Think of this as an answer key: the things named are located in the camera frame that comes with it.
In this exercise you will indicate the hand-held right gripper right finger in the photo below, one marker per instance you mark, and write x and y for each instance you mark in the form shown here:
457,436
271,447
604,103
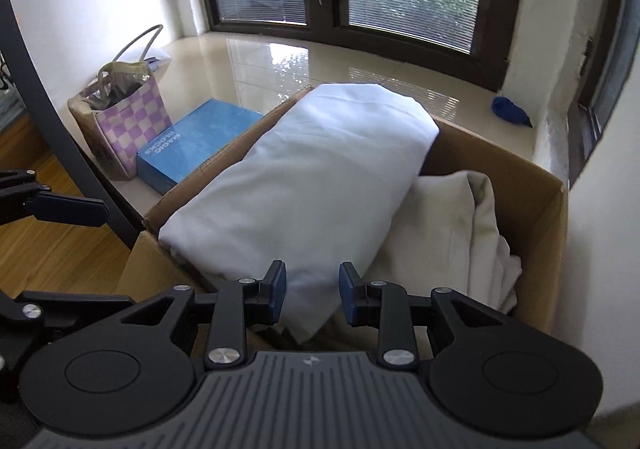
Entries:
348,294

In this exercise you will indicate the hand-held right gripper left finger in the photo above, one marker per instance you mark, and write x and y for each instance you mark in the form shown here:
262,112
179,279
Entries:
277,293

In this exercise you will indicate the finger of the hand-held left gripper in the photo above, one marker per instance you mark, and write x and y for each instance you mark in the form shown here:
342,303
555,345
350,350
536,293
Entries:
75,213
60,311

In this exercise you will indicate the white shirt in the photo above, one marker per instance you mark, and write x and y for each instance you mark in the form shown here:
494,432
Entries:
300,179

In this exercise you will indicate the cardboard box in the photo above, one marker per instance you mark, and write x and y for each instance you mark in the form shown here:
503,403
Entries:
530,229

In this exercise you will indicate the purple checkered bag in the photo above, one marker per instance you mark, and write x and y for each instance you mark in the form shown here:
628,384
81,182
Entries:
135,124

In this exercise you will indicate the cream folded garment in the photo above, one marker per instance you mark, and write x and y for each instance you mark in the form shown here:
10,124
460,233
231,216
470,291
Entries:
460,239

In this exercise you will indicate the blue flat box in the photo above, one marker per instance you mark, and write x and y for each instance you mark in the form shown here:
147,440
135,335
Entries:
200,144

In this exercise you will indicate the beige window sill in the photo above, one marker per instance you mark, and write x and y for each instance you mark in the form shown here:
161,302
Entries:
260,69

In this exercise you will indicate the small blue cloth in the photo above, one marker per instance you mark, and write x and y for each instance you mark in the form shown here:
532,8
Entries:
510,111

